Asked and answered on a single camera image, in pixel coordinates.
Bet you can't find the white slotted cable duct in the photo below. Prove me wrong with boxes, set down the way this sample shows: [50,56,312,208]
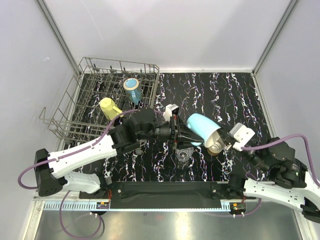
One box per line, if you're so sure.
[43,201,110,212]

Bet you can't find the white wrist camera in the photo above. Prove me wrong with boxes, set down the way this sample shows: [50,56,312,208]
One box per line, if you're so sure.
[229,122,255,152]
[163,104,179,122]

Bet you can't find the clear glass cup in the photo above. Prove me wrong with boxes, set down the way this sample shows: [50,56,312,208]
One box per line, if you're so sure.
[175,147,194,163]

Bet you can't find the black marble pattern mat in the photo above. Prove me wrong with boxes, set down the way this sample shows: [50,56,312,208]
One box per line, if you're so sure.
[77,72,270,182]

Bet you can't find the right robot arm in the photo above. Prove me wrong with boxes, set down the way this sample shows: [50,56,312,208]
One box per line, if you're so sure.
[211,129,320,223]

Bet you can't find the brown metal cup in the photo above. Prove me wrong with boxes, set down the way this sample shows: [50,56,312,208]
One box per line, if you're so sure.
[207,140,225,156]

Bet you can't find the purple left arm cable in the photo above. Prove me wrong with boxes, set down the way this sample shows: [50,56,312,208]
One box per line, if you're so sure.
[17,108,166,190]

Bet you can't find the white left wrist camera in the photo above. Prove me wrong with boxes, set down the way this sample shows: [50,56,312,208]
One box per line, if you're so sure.
[163,104,179,122]

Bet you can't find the grey wire dish rack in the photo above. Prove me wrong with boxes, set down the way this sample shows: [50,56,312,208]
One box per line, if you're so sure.
[39,57,160,150]

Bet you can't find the paper cup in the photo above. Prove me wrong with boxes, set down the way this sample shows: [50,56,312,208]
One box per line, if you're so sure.
[99,97,123,121]

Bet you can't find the blue butterfly mug orange inside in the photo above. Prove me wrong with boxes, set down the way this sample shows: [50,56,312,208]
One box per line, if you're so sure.
[123,78,142,105]

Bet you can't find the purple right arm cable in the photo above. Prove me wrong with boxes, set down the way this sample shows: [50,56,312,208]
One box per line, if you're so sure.
[241,134,320,188]

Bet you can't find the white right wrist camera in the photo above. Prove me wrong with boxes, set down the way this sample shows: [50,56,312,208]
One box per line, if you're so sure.
[229,122,255,152]

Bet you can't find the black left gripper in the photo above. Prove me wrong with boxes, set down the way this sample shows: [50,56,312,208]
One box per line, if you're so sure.
[138,113,204,149]

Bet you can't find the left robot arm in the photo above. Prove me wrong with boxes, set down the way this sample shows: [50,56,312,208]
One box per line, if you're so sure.
[34,107,204,199]

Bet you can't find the blue mug cream inside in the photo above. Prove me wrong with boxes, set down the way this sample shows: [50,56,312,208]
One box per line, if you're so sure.
[186,113,222,148]

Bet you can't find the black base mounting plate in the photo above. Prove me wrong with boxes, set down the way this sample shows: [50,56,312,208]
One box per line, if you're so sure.
[79,181,244,210]

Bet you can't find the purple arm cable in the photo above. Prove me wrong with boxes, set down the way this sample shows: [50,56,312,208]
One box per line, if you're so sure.
[17,108,166,190]
[241,134,320,188]

